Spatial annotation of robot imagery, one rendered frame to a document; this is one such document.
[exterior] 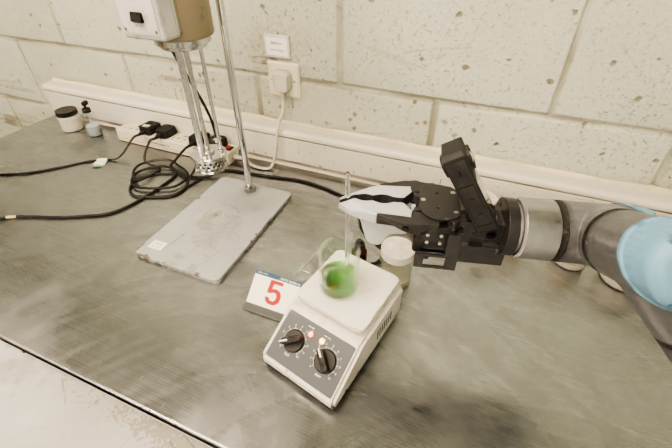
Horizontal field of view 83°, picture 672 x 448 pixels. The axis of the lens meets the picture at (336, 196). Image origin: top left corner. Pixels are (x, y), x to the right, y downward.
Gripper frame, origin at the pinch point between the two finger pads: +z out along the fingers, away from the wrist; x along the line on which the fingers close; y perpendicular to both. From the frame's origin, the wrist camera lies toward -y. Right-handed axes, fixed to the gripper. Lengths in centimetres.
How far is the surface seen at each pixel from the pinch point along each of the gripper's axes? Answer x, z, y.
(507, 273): 15.8, -28.7, 25.8
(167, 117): 56, 59, 17
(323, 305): -3.4, 3.1, 17.1
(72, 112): 58, 92, 19
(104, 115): 62, 85, 21
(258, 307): 1.0, 15.4, 25.4
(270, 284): 4.1, 13.9, 22.8
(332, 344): -7.6, 1.2, 20.0
